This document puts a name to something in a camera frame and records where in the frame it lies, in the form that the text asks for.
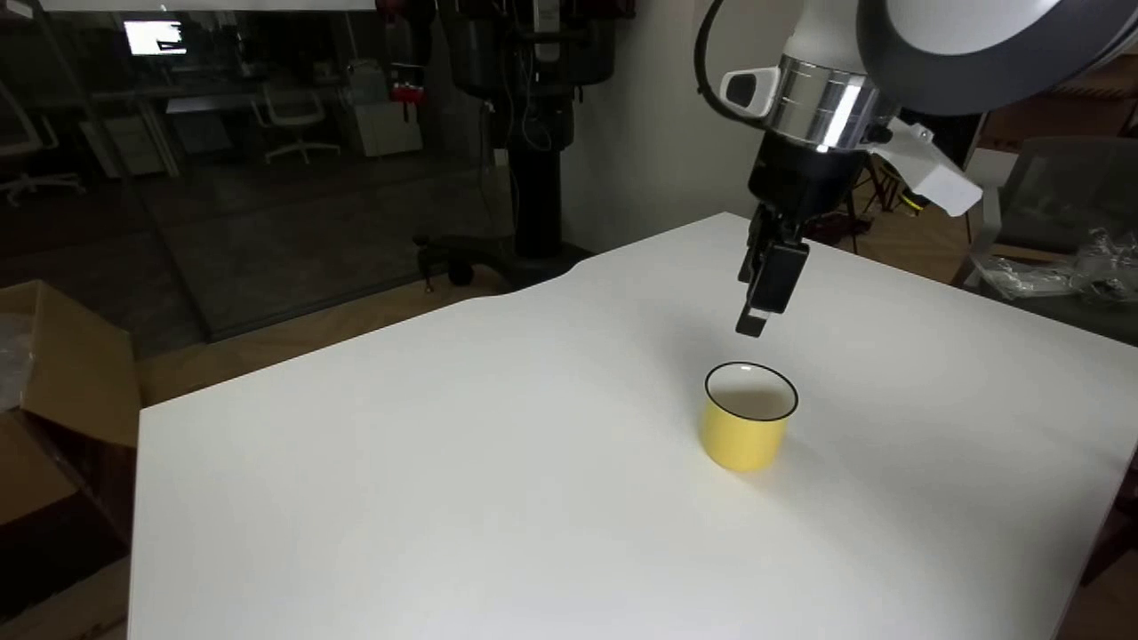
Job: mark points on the black pillar machine stand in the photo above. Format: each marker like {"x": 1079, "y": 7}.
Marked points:
{"x": 538, "y": 180}

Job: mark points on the white office chair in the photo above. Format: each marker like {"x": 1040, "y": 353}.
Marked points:
{"x": 295, "y": 116}

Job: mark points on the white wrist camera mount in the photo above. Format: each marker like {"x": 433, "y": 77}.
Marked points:
{"x": 930, "y": 164}

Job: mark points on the white storage cabinet box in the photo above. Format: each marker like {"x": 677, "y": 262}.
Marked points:
{"x": 388, "y": 130}

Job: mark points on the grey office chair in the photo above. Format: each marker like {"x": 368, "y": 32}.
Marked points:
{"x": 23, "y": 137}

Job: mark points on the clear crumpled plastic bag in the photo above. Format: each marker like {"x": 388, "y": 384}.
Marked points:
{"x": 1067, "y": 272}

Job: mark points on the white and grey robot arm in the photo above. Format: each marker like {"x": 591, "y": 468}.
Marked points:
{"x": 984, "y": 47}

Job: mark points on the stacked brown cardboard boxes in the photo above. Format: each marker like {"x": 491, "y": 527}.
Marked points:
{"x": 1067, "y": 117}

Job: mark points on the lit computer monitor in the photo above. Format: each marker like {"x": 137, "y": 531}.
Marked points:
{"x": 155, "y": 35}

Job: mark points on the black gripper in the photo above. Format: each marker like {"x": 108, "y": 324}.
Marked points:
{"x": 807, "y": 176}

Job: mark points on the yellow cup with dark rim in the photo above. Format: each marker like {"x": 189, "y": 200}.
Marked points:
{"x": 740, "y": 449}

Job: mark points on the open brown cardboard box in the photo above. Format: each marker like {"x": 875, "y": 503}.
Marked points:
{"x": 73, "y": 367}

